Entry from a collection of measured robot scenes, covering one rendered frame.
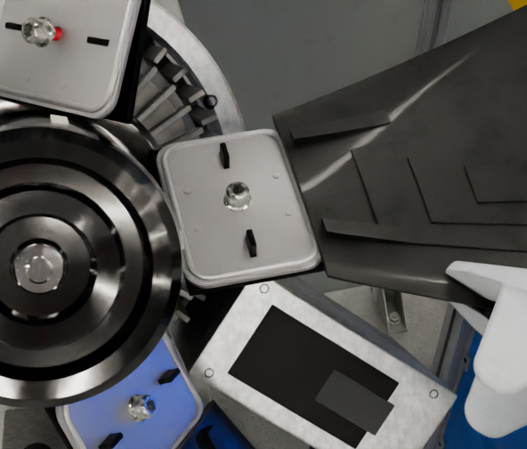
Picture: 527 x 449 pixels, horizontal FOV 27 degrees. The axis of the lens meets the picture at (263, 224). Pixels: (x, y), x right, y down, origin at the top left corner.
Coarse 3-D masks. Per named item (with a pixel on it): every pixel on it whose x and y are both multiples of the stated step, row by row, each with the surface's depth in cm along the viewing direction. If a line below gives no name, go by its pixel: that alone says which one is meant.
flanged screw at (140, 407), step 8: (136, 400) 54; (144, 400) 53; (152, 400) 54; (128, 408) 54; (136, 408) 53; (144, 408) 53; (152, 408) 54; (136, 416) 54; (144, 416) 53; (152, 416) 54
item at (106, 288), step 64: (0, 128) 45; (64, 128) 45; (128, 128) 56; (0, 192) 45; (64, 192) 45; (128, 192) 46; (0, 256) 46; (64, 256) 46; (128, 256) 47; (0, 320) 46; (64, 320) 46; (128, 320) 47; (0, 384) 46; (64, 384) 46
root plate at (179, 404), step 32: (160, 352) 57; (128, 384) 54; (192, 384) 58; (64, 416) 50; (96, 416) 52; (128, 416) 54; (160, 416) 55; (192, 416) 57; (96, 448) 51; (128, 448) 53; (160, 448) 55
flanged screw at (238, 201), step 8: (232, 184) 53; (240, 184) 53; (232, 192) 52; (240, 192) 53; (248, 192) 53; (224, 200) 53; (232, 200) 52; (240, 200) 52; (248, 200) 53; (232, 208) 53; (240, 208) 53
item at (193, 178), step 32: (160, 160) 55; (192, 160) 55; (256, 160) 55; (192, 192) 54; (224, 192) 54; (256, 192) 54; (288, 192) 54; (192, 224) 52; (224, 224) 52; (256, 224) 52; (288, 224) 52; (192, 256) 51; (224, 256) 51; (256, 256) 51; (288, 256) 51
